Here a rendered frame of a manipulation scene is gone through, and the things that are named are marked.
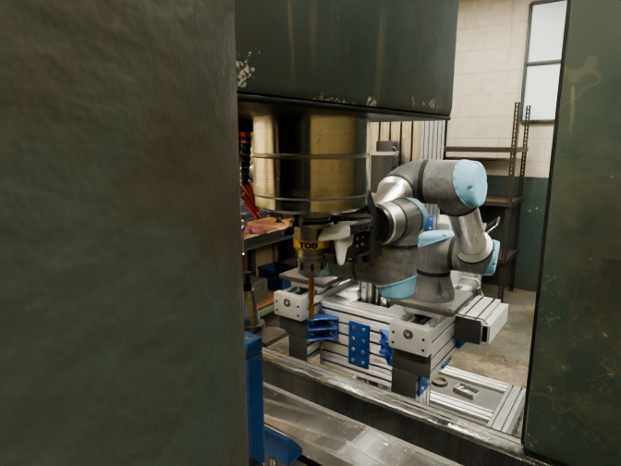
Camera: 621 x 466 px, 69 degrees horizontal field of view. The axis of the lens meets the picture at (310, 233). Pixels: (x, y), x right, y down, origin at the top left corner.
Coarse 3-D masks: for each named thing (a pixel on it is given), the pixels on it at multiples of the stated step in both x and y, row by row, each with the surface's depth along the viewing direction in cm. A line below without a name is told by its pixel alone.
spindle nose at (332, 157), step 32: (256, 128) 58; (288, 128) 54; (320, 128) 54; (352, 128) 56; (256, 160) 59; (288, 160) 55; (320, 160) 55; (352, 160) 57; (256, 192) 60; (288, 192) 56; (320, 192) 56; (352, 192) 58
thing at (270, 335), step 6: (264, 330) 88; (270, 330) 88; (276, 330) 88; (282, 330) 88; (264, 336) 85; (270, 336) 85; (276, 336) 85; (282, 336) 86; (264, 342) 83; (270, 342) 83
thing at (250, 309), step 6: (252, 288) 89; (246, 294) 87; (252, 294) 88; (246, 300) 87; (252, 300) 88; (246, 306) 87; (252, 306) 88; (246, 312) 87; (252, 312) 88; (258, 312) 89; (246, 318) 87; (252, 318) 88; (258, 318) 89; (246, 324) 87; (252, 324) 88
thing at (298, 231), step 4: (296, 228) 63; (300, 228) 63; (296, 232) 63; (300, 232) 63; (304, 232) 62; (308, 232) 62; (312, 232) 62; (316, 232) 62; (320, 232) 63; (296, 236) 63; (300, 236) 63; (304, 236) 62; (308, 236) 62; (312, 236) 62; (316, 236) 62; (304, 240) 63; (308, 240) 62; (312, 240) 62; (316, 240) 63; (296, 248) 64
